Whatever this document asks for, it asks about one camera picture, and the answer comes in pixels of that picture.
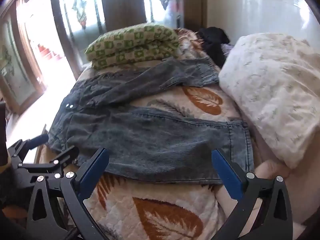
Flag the purple cloth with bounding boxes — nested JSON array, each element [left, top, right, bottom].
[[221, 43, 235, 56]]

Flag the white patterned pillow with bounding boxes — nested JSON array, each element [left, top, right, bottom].
[[218, 33, 320, 170]]

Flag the black clothing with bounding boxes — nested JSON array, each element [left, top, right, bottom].
[[197, 26, 231, 68]]

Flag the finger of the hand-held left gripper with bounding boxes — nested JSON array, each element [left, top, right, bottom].
[[17, 146, 80, 172], [8, 133, 50, 161]]

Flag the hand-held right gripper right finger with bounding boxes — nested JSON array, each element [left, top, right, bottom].
[[211, 148, 293, 240]]

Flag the green checkered folded blanket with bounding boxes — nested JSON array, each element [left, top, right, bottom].
[[85, 22, 181, 71]]

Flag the grey-blue denim pants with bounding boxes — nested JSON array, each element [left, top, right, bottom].
[[47, 56, 254, 186]]

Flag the wooden door frame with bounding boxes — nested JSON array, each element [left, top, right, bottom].
[[0, 0, 48, 117]]

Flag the beige leaf-print bed blanket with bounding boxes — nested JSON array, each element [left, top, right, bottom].
[[37, 27, 256, 240]]

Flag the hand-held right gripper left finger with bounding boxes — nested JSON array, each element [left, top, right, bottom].
[[26, 148, 110, 240]]

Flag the wooden window frame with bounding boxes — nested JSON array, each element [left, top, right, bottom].
[[49, 0, 208, 75]]

